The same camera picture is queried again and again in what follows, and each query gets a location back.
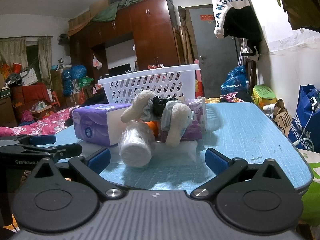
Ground purple tissue pack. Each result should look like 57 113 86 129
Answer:
72 103 131 147
160 98 207 142

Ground pink floral bedding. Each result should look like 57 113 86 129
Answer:
0 107 77 137

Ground wrapped white roll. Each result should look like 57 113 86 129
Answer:
119 121 155 167

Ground cream plush toy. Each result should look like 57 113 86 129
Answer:
121 90 193 147

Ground orange object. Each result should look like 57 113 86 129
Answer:
139 121 159 138

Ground brown paper bag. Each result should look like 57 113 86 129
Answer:
273 99 292 137

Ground green lidded box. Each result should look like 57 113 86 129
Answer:
252 85 277 109

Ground blue shopping bag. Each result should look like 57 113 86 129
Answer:
288 85 319 153

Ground blue plastic bag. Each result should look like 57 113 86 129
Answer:
221 65 248 95

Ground beige curtain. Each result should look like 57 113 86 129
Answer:
37 36 52 88

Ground white plastic laundry basket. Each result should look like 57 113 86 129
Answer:
98 64 200 103

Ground grey metal door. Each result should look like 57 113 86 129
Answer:
188 5 238 98

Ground green cloth atop wardrobe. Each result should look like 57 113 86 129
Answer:
91 0 143 22

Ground white black hanging jacket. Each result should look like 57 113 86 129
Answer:
212 0 262 61

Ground dark red wooden wardrobe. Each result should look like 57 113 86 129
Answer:
69 0 181 80

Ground brown hanging bags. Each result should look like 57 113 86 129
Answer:
277 0 319 32

